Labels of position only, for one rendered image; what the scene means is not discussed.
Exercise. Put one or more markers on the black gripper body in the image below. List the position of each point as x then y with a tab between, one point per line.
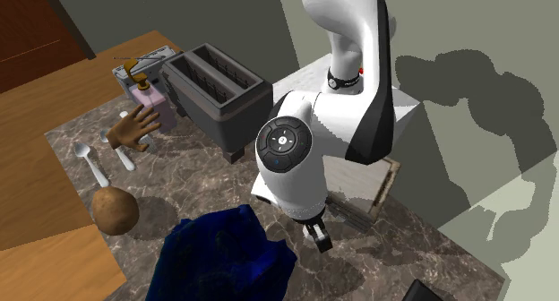
315	229

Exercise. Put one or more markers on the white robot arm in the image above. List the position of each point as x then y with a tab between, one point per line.
349	112

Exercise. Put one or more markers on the pale wooden box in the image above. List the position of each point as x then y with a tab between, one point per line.
358	182

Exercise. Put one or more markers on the dark blue crumpled cloth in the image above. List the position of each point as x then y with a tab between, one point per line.
222	261

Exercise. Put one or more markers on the black flat thing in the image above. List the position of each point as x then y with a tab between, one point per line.
421	292

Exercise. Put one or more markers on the dark grey toaster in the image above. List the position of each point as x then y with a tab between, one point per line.
238	112

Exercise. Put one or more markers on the white marble robot stand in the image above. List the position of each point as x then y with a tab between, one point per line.
301	79

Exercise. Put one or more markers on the silver fork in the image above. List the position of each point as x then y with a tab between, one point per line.
149	143

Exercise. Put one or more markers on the brown potato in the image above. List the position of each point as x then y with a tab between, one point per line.
115	211

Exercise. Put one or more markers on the silver spoon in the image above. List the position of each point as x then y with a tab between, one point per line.
82	150
124	158

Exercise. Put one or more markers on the pink soap dispenser gold pump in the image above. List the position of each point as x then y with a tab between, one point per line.
153	100

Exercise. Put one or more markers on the brown hand figure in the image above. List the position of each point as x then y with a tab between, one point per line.
127	132

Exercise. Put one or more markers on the pale grey box appliance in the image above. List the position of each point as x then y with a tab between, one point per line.
153	54

